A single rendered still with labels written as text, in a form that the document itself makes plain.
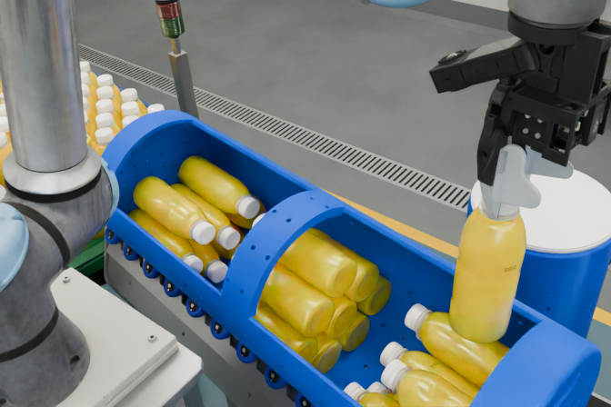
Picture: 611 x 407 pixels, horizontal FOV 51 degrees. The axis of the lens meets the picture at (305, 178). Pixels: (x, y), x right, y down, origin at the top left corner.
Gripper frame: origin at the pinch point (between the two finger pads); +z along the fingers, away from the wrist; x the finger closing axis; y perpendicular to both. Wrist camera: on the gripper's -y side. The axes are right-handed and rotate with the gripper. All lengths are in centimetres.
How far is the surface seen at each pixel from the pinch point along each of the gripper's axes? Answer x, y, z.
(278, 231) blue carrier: -4.6, -31.8, 20.5
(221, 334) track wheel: -11, -43, 47
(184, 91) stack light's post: 35, -118, 43
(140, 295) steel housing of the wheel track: -13, -71, 56
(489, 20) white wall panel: 317, -190, 133
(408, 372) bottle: -5.1, -6.7, 30.4
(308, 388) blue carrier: -14.3, -16.6, 34.1
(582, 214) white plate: 51, -9, 39
